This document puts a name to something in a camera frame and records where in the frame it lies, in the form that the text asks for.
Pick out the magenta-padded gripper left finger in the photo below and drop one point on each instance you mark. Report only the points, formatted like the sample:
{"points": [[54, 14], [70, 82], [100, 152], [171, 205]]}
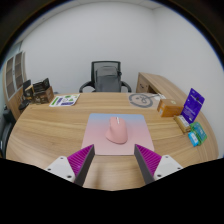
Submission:
{"points": [[75, 163]]}

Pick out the grey backpack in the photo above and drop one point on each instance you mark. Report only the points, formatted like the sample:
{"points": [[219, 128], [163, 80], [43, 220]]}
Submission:
{"points": [[106, 79]]}

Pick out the pink computer mouse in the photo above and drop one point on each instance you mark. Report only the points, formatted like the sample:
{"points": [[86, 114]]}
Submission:
{"points": [[116, 130]]}

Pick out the yellowish small box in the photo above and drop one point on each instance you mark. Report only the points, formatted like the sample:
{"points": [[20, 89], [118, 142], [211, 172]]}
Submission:
{"points": [[182, 123]]}

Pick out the green small box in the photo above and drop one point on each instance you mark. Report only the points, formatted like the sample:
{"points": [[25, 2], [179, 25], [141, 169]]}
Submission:
{"points": [[199, 131]]}

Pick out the orange cardboard box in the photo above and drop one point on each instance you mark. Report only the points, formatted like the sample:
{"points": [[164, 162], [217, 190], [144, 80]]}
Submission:
{"points": [[170, 108]]}

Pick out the small black chair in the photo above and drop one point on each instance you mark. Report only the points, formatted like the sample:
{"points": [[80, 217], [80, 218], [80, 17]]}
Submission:
{"points": [[25, 96]]}

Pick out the purple upright card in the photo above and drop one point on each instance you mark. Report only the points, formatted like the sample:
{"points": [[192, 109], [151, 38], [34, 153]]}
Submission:
{"points": [[192, 105]]}

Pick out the black mesh office chair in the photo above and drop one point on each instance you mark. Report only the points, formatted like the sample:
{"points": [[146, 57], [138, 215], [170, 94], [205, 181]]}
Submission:
{"points": [[87, 87]]}

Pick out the wooden side desk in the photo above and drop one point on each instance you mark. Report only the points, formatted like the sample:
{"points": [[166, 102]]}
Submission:
{"points": [[160, 85]]}

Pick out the small brown cardboard box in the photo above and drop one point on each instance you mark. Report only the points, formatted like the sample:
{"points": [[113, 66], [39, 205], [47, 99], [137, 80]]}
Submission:
{"points": [[29, 90]]}

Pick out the blue small box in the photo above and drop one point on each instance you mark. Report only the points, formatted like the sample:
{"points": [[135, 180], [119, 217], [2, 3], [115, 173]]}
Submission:
{"points": [[193, 139]]}

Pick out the black device on box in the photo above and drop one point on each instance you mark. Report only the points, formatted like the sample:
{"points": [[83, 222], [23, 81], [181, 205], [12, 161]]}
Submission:
{"points": [[40, 85]]}

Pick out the large brown cardboard box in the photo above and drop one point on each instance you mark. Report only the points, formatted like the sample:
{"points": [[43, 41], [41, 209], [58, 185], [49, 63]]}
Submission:
{"points": [[44, 96]]}

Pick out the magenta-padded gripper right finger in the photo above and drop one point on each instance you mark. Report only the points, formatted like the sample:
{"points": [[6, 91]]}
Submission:
{"points": [[151, 161]]}

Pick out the white printed paper sheet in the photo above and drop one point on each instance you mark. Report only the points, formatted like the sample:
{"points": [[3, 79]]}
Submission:
{"points": [[65, 100]]}

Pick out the black leather armchair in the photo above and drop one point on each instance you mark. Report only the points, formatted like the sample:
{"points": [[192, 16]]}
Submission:
{"points": [[5, 130]]}

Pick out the wooden shelf unit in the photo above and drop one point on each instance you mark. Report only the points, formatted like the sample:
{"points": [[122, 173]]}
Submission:
{"points": [[13, 80]]}

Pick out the pink and blue mouse pad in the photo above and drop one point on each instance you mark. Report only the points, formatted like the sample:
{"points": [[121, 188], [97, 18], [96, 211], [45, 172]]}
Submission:
{"points": [[95, 135]]}

